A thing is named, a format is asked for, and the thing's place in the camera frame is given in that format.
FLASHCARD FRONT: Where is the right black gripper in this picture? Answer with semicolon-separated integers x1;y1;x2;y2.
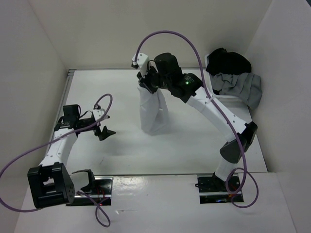
136;64;170;94

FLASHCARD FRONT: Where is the white skirt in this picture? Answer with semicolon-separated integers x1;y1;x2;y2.
138;86;169;134

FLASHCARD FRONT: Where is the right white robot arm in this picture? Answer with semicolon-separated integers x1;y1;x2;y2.
132;53;258;191

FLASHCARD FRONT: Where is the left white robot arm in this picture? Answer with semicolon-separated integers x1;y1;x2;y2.
27;104;115;209

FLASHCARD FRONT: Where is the black garment in bin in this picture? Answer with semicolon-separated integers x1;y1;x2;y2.
206;48;252;76

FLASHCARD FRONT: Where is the white plastic bin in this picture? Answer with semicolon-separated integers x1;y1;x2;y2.
204;53;243;103

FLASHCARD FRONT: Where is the grey garment in bin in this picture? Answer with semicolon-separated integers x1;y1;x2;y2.
210;73;262;109

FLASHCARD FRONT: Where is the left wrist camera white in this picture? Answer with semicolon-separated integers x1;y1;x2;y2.
92;104;110;126

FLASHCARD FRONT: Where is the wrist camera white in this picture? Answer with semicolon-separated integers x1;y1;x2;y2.
131;53;150;77
92;104;110;126

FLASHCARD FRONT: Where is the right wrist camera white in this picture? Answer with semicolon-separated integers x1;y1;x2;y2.
131;53;150;77

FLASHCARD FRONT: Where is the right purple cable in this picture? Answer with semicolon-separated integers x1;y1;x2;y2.
135;31;259;208

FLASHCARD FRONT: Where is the purple cable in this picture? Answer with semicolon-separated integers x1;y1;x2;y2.
0;94;113;227
135;31;259;208

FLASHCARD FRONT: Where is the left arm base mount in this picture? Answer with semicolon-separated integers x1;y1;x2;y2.
66;176;113;206

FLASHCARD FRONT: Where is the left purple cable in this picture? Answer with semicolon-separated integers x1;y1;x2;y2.
0;94;113;227

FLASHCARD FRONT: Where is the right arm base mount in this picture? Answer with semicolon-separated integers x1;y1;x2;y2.
195;175;244;204

